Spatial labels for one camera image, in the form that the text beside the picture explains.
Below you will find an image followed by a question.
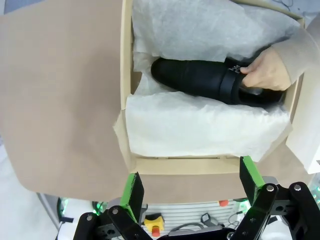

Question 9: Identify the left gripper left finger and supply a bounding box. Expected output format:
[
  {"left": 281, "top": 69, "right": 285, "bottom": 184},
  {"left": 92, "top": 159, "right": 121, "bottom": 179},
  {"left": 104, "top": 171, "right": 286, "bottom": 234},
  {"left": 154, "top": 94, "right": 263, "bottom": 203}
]
[{"left": 73, "top": 171, "right": 161, "bottom": 240}]

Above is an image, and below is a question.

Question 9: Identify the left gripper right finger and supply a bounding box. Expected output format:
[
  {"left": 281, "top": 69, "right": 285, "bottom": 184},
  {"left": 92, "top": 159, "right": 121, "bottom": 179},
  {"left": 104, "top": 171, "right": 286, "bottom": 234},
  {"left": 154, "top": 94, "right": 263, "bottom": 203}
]
[{"left": 233, "top": 155, "right": 320, "bottom": 240}]

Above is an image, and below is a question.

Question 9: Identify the black leather buckle shoe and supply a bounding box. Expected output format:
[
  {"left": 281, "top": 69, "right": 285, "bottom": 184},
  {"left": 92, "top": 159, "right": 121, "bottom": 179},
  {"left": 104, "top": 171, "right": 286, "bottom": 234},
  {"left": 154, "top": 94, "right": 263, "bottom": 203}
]
[{"left": 150, "top": 56, "right": 286, "bottom": 109}]

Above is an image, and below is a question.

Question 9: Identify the yellow emergency stop box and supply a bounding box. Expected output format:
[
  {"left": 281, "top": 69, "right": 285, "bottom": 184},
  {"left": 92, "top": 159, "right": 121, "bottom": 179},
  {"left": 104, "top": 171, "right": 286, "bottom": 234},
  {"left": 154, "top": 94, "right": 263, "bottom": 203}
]
[{"left": 143, "top": 214, "right": 165, "bottom": 236}]

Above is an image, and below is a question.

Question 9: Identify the brown cardboard shoe box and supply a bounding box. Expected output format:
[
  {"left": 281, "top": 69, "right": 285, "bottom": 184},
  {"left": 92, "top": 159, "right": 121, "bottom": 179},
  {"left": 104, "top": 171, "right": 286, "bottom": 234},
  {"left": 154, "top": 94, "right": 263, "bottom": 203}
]
[{"left": 112, "top": 0, "right": 307, "bottom": 176}]

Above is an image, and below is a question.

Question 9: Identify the person's left hand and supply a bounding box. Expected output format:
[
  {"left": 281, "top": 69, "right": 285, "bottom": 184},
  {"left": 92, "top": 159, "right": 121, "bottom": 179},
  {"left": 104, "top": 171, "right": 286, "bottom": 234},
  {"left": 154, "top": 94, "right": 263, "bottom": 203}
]
[{"left": 239, "top": 46, "right": 293, "bottom": 91}]

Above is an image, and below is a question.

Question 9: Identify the grey ribbed controller panel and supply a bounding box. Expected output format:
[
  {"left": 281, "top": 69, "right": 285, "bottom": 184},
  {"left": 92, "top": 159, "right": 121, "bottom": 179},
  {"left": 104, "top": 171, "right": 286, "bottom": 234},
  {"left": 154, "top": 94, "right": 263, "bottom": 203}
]
[{"left": 143, "top": 199, "right": 251, "bottom": 227}]

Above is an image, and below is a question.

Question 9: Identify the black plug connector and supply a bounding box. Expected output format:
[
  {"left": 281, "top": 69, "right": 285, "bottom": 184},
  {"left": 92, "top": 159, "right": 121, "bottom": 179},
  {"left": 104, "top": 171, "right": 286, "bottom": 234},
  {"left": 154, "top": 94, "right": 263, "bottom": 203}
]
[{"left": 200, "top": 212, "right": 219, "bottom": 228}]

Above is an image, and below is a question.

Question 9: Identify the white tissue wrapping paper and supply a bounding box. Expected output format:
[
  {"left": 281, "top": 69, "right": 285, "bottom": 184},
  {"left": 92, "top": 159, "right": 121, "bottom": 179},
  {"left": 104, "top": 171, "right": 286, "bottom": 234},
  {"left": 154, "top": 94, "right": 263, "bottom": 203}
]
[{"left": 125, "top": 0, "right": 301, "bottom": 162}]

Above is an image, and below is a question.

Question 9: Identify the grey cable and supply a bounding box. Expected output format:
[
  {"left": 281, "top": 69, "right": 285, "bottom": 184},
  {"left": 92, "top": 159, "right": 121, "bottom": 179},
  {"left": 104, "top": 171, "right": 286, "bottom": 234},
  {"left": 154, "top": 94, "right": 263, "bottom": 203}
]
[{"left": 172, "top": 223, "right": 223, "bottom": 235}]

